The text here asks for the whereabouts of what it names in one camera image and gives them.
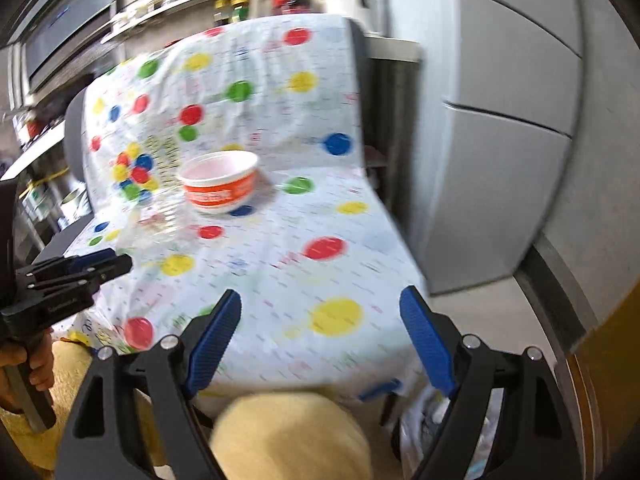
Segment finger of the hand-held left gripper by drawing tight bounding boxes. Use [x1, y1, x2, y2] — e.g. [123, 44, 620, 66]
[25, 254, 134, 307]
[15, 248, 119, 281]

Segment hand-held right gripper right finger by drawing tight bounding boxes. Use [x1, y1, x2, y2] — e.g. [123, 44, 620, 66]
[399, 285, 585, 480]

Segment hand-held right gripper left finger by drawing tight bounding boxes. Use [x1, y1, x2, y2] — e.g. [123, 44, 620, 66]
[56, 289, 243, 480]

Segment clear plastic bottle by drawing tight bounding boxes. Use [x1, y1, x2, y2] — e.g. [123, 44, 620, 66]
[117, 189, 194, 257]

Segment white plastic bag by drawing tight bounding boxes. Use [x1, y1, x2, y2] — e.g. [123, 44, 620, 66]
[399, 384, 507, 480]

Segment person's left hand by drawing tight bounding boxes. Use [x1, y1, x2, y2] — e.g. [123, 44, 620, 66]
[0, 342, 55, 413]

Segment white canister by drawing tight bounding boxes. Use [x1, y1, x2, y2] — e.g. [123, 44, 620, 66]
[60, 187, 92, 222]

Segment blue plastic piece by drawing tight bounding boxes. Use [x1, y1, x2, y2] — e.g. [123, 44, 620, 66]
[357, 379, 402, 404]

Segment white kitchen counter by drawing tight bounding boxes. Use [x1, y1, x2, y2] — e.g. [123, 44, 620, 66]
[9, 129, 67, 173]

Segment polka dot cloth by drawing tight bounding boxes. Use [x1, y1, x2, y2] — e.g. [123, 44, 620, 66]
[62, 14, 437, 402]

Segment yellow fleece pants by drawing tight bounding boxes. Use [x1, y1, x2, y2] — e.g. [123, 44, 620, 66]
[0, 337, 374, 480]

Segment orange and white bowl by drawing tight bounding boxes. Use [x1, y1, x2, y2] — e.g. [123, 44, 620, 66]
[177, 151, 261, 216]

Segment brown wooden furniture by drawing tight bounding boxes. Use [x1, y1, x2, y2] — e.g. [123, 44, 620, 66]
[565, 310, 640, 480]

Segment white refrigerator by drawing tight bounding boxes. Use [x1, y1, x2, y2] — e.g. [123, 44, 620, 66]
[379, 0, 589, 297]

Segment grey office chair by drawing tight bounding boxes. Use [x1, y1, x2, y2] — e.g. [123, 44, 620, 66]
[44, 17, 372, 262]

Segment yellow hose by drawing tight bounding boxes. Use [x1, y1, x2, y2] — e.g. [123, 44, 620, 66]
[25, 167, 69, 197]

